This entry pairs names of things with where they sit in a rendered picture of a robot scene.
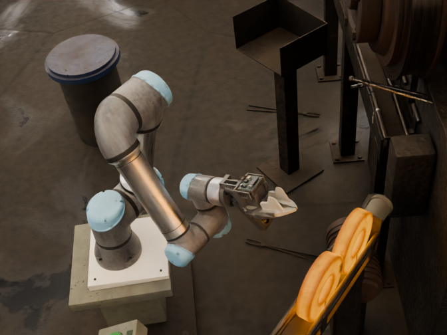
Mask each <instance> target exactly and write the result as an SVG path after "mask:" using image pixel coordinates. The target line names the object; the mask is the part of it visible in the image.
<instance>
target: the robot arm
mask: <svg viewBox="0 0 447 335"><path fill-rule="evenodd" d="M171 102H172V93H171V90H170V89H169V87H168V85H167V84H166V83H165V82H164V81H163V80H162V79H161V78H160V77H159V76H158V75H157V74H155V73H153V72H150V71H148V70H143V71H140V72H139V73H138V74H136V75H133V76H132V78H131V79H130V80H128V81H127V82H125V83H124V84H123V85H122V86H121V87H119V88H118V89H116V90H115V91H114V92H113V93H112V94H110V95H109V96H107V97H106V98H105V99H104V100H103V101H102V102H101V103H100V104H99V105H98V108H97V110H96V114H95V117H94V133H95V136H96V141H97V144H98V146H99V149H100V151H101V153H102V155H103V156H104V158H105V160H106V161H107V162H108V164H111V165H115V167H116V168H117V170H118V171H119V172H120V183H119V184H118V185H117V186H116V187H115V188H114V189H113V190H106V191H105V192H102V191H101V192H100V193H97V194H96V195H95V196H94V197H93V198H92V199H91V200H90V201H89V203H88V205H87V208H86V214H87V220H88V224H89V225H90V228H91V230H92V233H93V235H94V239H95V246H94V256H95V258H96V261H97V263H98V264H99V265H100V266H101V267H102V268H104V269H106V270H109V271H121V270H124V269H127V268H128V267H131V266H132V265H133V264H134V263H135V262H136V261H137V260H138V259H139V258H140V256H141V253H142V244H141V242H140V239H139V237H138V236H137V234H136V233H135V232H134V231H133V230H132V229H131V226H130V225H131V223H132V222H133V221H134V220H135V219H136V218H137V217H138V216H139V215H141V214H142V213H143V212H144V211H145V210H146V212H147V213H148V214H149V216H150V218H151V219H152V220H153V222H154V223H155V225H156V226H157V228H158V229H159V230H160V232H161V234H162V235H163V236H164V238H165V239H166V241H167V242H168V244H167V245H166V248H165V249H164V253H165V256H166V258H167V259H168V260H169V261H170V262H171V263H172V264H173V265H176V266H177V267H185V266H186V265H187V264H188V263H189V262H190V261H191V260H192V259H194V258H195V257H196V255H197V254H198V253H199V252H200V251H201V250H202V248H203V247H204V246H205V245H206V244H207V243H208V242H209V241H210V239H211V238H219V237H223V235H226V234H227V233H228V232H229V231H230V229H231V221H230V219H229V214H228V212H227V211H226V209H225V207H233V206H236V207H237V208H238V209H239V210H240V211H241V212H242V213H243V214H244V215H245V216H246V217H247V218H248V219H249V220H250V221H251V222H252V223H253V224H254V225H255V226H256V227H257V228H258V229H259V230H260V231H266V230H267V228H268V227H269V225H270V224H271V222H272V221H273V218H276V217H280V216H284V215H287V214H290V213H292V212H295V211H296V210H297V206H296V204H295V203H294V202H293V201H292V200H291V199H289V198H288V196H287V195H286V193H285V192H284V190H283V189H282V188H280V187H276V188H275V191H268V190H267V188H268V187H269V186H268V184H267V182H266V180H265V178H264V176H263V175H260V174H255V173H246V175H245V176H241V177H240V180H239V179H238V180H236V179H232V178H231V175H228V174H226V175H225V177H224V178H222V177H214V176H209V175H202V174H200V173H198V174H195V173H189V174H187V175H185V176H184V178H183V179H182V180H181V183H180V193H181V195H182V197H183V198H185V199H187V200H189V201H193V203H194V205H195V207H196V210H197V212H198V214H197V215H196V216H195V217H194V218H193V219H192V220H191V221H190V222H189V223H188V222H187V220H186V218H185V217H184V216H183V214H182V212H181V211H180V210H179V208H178V206H177V205H176V204H175V202H174V200H173V199H172V198H171V196H170V194H169V193H168V192H167V190H166V188H165V187H164V180H163V178H161V177H162V175H161V174H160V172H159V171H158V170H157V169H156V168H155V167H154V151H155V141H156V130H157V129H158V128H159V127H160V125H161V123H162V116H163V110H164V109H165V107H168V106H169V105H170V103H171ZM255 175H256V176H255ZM244 179H245V180H244Z"/></svg>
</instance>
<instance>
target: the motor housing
mask: <svg viewBox="0 0 447 335"><path fill-rule="evenodd" d="M346 218H347V217H343V218H340V219H338V220H336V221H335V222H333V223H332V224H330V225H329V227H328V229H327V234H326V240H327V248H329V247H330V246H331V245H332V244H333V243H334V242H335V240H336V238H337V235H338V234H339V231H340V229H341V227H342V225H343V223H344V222H345V220H346ZM382 289H383V279H382V273H381V269H380V264H379V261H378V255H377V252H376V253H375V254H374V257H373V258H372V259H371V261H369V263H368V265H367V266H366V268H365V274H364V281H363V283H362V289H361V303H360V304H361V316H360V324H359V335H363V334H364V327H365V315H366V308H367V302H369V301H372V300H373V299H375V298H376V297H377V296H378V295H379V294H380V293H381V292H382ZM329 324H330V329H331V335H336V324H337V312H336V313H335V315H334V316H333V317H332V319H331V321H330V322H329Z"/></svg>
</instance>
